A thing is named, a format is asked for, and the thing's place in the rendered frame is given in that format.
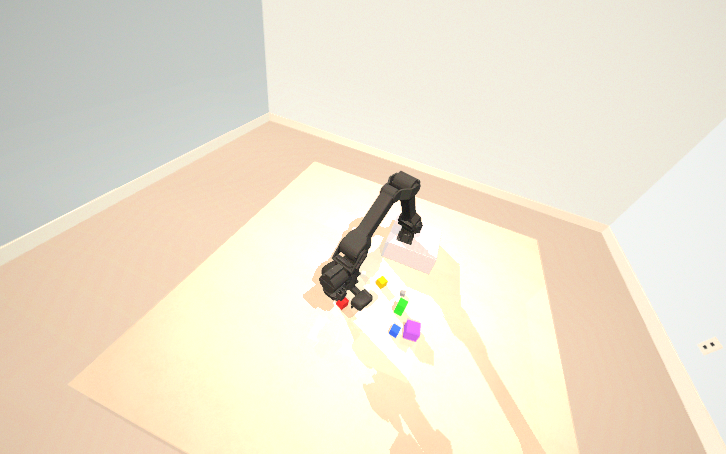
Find blue block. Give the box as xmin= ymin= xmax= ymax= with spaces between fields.
xmin=389 ymin=324 xmax=401 ymax=338

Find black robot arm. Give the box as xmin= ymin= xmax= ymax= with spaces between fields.
xmin=319 ymin=171 xmax=423 ymax=301

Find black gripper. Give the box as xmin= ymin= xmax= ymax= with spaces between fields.
xmin=321 ymin=261 xmax=373 ymax=311

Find purple cube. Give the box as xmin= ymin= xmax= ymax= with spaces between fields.
xmin=403 ymin=320 xmax=421 ymax=342

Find red block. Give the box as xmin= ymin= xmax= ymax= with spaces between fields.
xmin=336 ymin=297 xmax=349 ymax=310

